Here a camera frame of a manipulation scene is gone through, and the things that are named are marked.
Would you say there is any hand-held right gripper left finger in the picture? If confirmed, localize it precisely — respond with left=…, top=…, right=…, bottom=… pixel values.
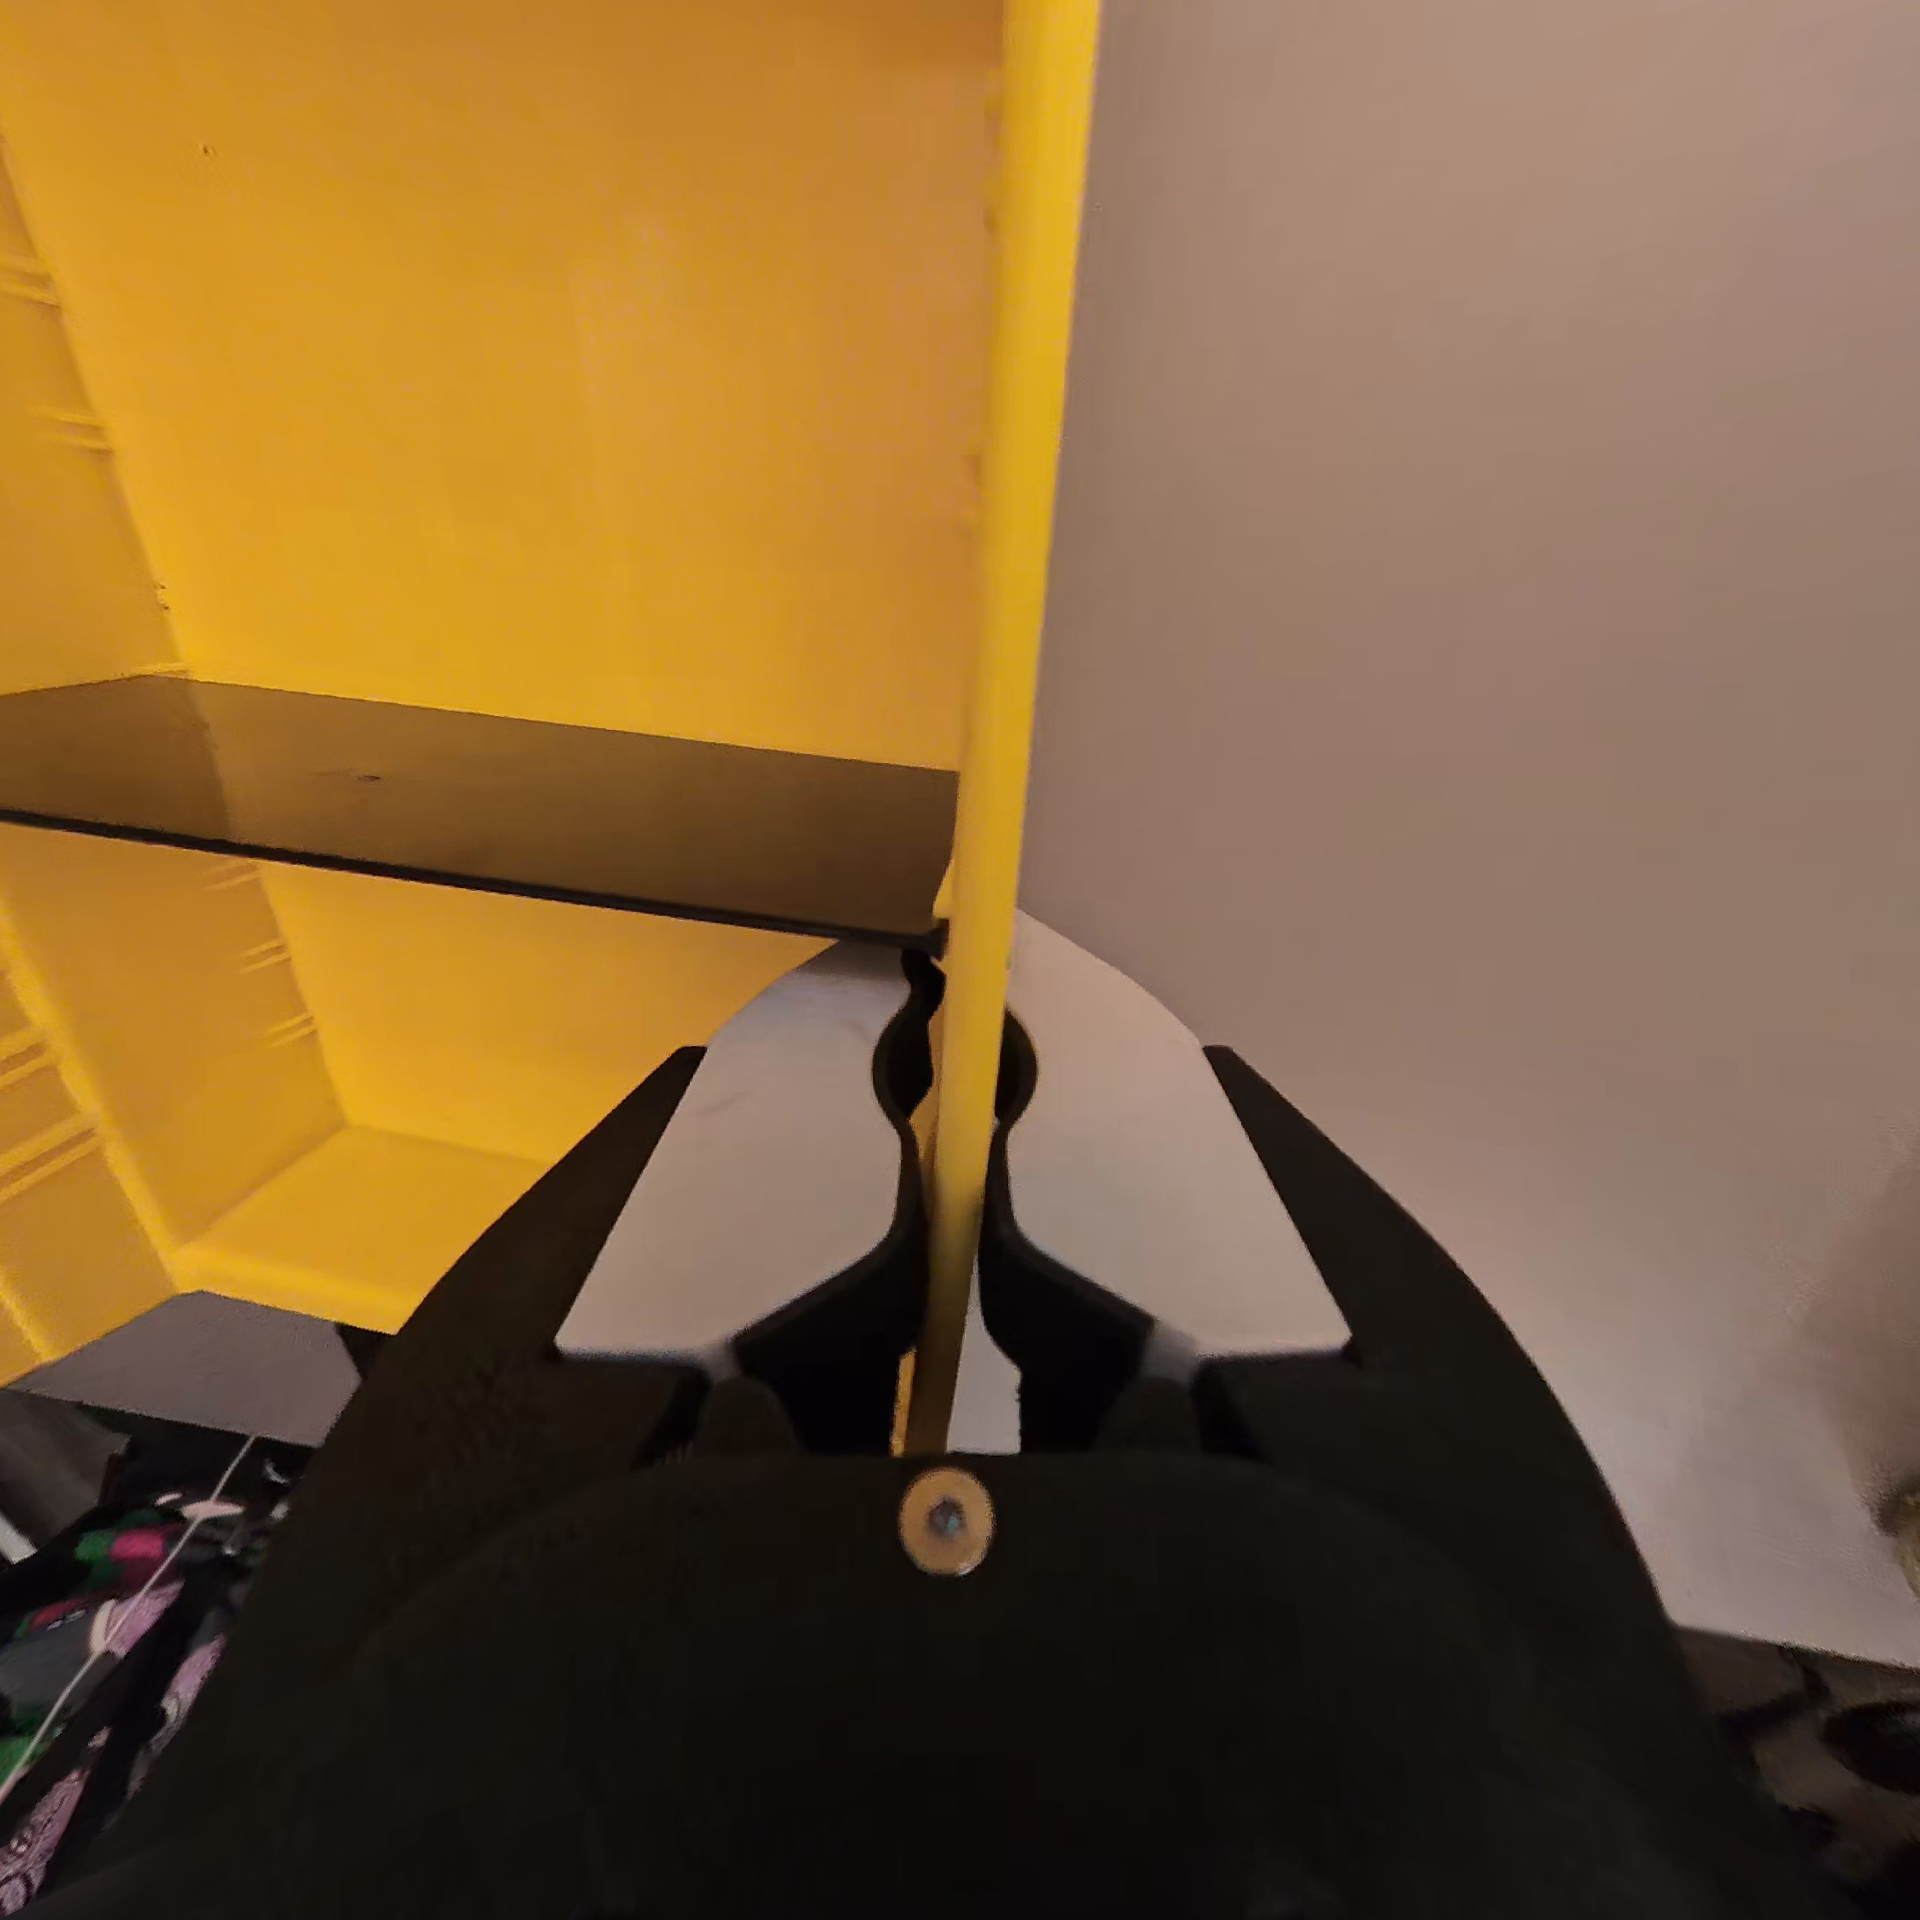
left=554, top=938, right=947, bottom=1380

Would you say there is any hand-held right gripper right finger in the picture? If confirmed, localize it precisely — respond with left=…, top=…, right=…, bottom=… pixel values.
left=974, top=906, right=1351, bottom=1388

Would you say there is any yellow plastic bin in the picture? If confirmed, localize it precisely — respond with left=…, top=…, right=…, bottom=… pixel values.
left=0, top=0, right=1106, bottom=1460

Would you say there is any thin white cord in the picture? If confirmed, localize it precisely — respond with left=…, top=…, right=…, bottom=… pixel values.
left=21, top=1439, right=261, bottom=1750

